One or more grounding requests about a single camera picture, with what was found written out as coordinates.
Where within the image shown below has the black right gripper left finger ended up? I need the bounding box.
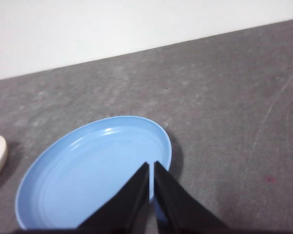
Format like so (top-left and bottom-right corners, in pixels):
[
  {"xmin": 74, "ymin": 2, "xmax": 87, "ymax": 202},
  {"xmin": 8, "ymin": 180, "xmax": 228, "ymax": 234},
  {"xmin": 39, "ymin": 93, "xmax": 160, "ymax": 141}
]
[{"xmin": 73, "ymin": 162, "xmax": 150, "ymax": 234}]

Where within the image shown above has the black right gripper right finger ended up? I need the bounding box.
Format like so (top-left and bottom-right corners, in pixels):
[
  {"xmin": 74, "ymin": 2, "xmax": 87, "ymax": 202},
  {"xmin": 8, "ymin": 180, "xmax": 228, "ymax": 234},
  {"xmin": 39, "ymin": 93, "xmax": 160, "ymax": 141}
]
[{"xmin": 153, "ymin": 161, "xmax": 232, "ymax": 234}]

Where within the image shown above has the blue round plate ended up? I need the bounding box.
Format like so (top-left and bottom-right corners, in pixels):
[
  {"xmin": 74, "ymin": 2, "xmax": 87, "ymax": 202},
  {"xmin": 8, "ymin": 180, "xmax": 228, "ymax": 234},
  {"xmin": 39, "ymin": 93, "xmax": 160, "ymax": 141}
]
[{"xmin": 15, "ymin": 115, "xmax": 173, "ymax": 231}]

